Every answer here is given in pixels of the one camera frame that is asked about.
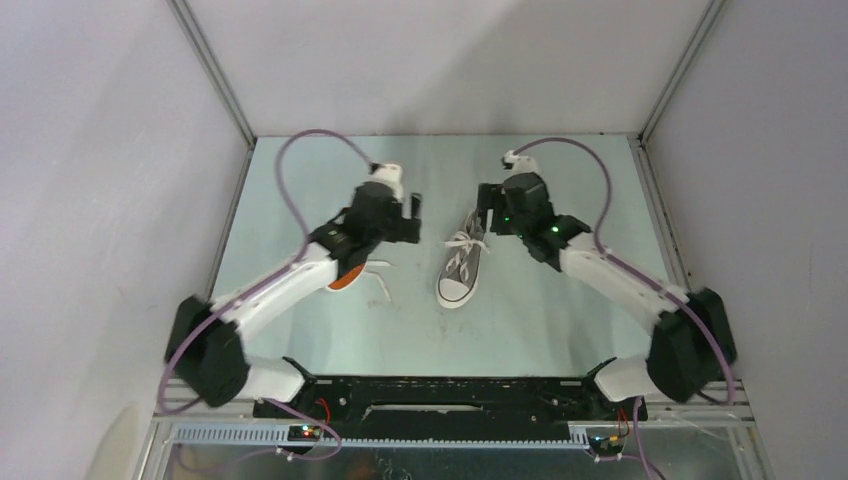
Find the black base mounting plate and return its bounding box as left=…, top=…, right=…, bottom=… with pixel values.
left=252, top=375, right=648, bottom=443

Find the right circuit board with wires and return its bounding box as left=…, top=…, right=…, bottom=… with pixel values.
left=588, top=433, right=629, bottom=460

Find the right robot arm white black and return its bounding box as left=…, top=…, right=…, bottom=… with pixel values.
left=477, top=173, right=735, bottom=418

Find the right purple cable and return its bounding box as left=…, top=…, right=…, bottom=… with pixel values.
left=513, top=137, right=738, bottom=480

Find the purple cable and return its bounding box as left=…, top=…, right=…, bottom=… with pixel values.
left=513, top=137, right=738, bottom=480
left=156, top=129, right=379, bottom=463

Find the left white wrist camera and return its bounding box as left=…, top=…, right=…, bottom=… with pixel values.
left=368, top=163, right=404, bottom=202

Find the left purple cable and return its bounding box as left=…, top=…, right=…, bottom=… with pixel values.
left=156, top=129, right=379, bottom=463

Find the grey canvas sneaker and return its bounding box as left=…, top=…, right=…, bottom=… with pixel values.
left=435, top=210, right=489, bottom=309

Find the left circuit board with LEDs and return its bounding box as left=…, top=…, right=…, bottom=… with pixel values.
left=286, top=424, right=323, bottom=443

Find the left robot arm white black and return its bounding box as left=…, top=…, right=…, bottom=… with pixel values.
left=160, top=180, right=422, bottom=417

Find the aluminium frame rail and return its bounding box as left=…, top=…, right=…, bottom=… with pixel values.
left=134, top=380, right=770, bottom=479

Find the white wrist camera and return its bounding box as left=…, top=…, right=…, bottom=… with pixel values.
left=368, top=163, right=404, bottom=202
left=501, top=150, right=540, bottom=177

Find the overturned sneaker orange sole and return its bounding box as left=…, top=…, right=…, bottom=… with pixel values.
left=324, top=259, right=395, bottom=303

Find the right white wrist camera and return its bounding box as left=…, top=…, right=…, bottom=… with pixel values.
left=501, top=150, right=540, bottom=177

